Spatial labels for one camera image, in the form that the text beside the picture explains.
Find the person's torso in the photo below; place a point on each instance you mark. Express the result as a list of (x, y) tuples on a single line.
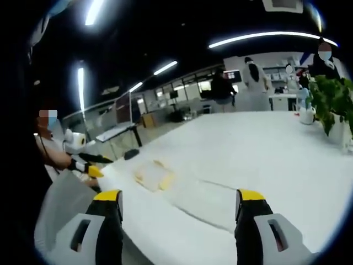
[(51, 171)]

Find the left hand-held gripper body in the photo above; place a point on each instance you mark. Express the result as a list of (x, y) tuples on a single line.
[(74, 145)]

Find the standing desk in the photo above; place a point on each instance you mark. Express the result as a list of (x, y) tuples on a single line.
[(118, 133)]

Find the cardboard box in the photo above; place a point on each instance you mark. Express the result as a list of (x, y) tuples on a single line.
[(147, 120)]

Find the black bag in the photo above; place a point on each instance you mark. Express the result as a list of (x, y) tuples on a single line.
[(177, 116)]

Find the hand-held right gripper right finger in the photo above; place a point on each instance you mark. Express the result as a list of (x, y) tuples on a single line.
[(248, 234)]

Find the long curved ceiling light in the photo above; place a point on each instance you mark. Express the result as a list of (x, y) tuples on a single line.
[(270, 35)]

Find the wall screen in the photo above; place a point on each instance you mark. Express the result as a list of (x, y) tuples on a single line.
[(234, 75)]

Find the white planter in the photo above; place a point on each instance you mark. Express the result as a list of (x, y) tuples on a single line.
[(340, 133)]

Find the white background table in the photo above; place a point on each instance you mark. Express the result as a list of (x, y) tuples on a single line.
[(282, 97)]

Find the dark desk screen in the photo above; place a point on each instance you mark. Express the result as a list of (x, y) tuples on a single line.
[(123, 110)]

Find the small black object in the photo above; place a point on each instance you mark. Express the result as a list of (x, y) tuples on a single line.
[(131, 154)]

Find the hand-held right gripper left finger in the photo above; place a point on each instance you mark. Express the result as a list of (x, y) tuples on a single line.
[(109, 234)]

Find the green potted plant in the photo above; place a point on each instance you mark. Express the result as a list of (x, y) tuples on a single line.
[(331, 102)]

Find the ceiling light strip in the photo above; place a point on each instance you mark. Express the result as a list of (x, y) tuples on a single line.
[(93, 12), (165, 68), (80, 88), (136, 87)]

